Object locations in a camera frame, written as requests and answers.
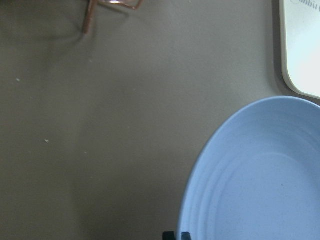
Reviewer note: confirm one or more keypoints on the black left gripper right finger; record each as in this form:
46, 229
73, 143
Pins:
186, 236

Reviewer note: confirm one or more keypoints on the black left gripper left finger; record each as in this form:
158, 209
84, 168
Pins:
168, 235

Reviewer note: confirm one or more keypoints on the blue plate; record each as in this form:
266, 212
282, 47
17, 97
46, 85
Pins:
258, 177

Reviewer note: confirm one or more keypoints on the cream rabbit tray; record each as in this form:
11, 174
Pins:
300, 45

